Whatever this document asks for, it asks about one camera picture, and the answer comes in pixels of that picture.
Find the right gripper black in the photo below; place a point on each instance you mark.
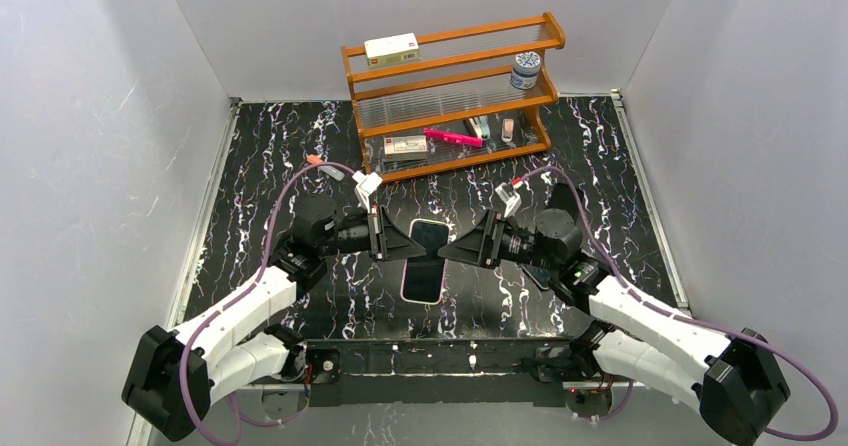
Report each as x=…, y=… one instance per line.
x=490, y=239

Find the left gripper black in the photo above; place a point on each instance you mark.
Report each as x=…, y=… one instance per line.
x=379, y=233

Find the black smartphone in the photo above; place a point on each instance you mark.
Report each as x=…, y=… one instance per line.
x=424, y=277

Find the beige phone case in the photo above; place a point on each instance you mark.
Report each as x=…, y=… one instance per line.
x=405, y=300

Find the smartphone with silver edge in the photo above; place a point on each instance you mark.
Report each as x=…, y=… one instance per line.
x=540, y=277

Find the black phone case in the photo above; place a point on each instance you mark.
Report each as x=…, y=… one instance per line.
x=562, y=198

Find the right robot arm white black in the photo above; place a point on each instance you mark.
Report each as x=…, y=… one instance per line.
x=731, y=379

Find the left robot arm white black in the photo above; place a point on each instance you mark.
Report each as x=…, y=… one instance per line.
x=177, y=375

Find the orange grey utility knife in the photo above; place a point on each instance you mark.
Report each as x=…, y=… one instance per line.
x=325, y=168

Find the white red box bottom shelf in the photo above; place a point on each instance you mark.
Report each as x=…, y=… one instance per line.
x=405, y=148

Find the pink marker pen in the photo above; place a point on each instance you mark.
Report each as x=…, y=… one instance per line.
x=453, y=138

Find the white green correction tape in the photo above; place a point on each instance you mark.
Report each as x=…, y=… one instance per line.
x=479, y=126

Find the small pink eraser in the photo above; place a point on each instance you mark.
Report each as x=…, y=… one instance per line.
x=507, y=130

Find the orange wooden shelf rack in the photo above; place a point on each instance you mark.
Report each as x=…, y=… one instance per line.
x=461, y=73

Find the white blue patterned jar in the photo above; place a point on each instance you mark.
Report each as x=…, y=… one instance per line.
x=525, y=70

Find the white green box top shelf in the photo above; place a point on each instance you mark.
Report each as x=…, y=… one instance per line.
x=392, y=50

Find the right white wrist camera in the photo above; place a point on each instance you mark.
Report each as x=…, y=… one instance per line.
x=508, y=192

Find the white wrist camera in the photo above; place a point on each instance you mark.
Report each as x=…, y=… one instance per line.
x=366, y=185
x=508, y=192

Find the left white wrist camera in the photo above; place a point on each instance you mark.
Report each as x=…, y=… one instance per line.
x=366, y=185

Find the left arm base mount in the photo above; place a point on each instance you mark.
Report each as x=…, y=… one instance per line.
x=284, y=402

